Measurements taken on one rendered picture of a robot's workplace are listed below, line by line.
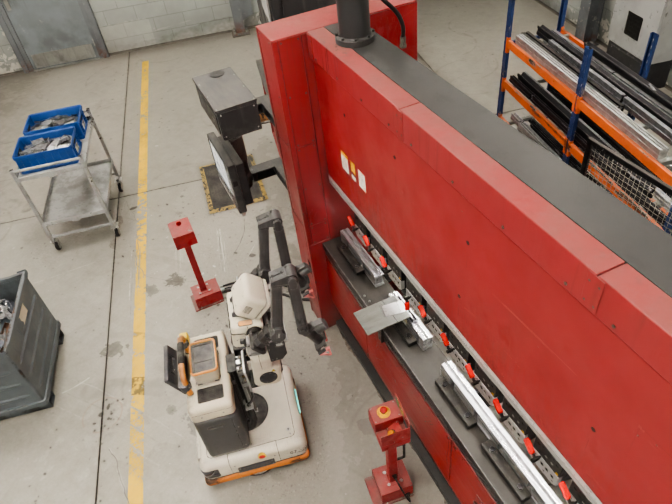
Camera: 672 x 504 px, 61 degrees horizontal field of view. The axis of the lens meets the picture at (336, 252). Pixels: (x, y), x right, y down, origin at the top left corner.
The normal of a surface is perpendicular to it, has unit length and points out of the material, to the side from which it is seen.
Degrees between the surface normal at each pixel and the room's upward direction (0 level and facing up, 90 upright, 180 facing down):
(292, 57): 90
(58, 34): 90
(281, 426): 0
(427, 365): 0
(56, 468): 0
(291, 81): 90
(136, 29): 90
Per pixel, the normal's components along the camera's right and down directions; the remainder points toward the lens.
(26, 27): 0.23, 0.65
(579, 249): -0.10, -0.73
